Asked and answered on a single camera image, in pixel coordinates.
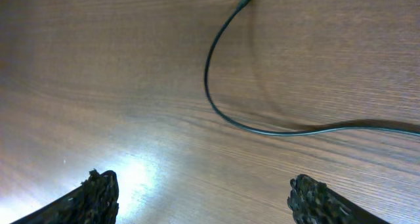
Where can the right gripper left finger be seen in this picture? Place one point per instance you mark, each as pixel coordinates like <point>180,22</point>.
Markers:
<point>93,202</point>

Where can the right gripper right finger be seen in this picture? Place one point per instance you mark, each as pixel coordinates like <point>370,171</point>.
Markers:
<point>313,202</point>

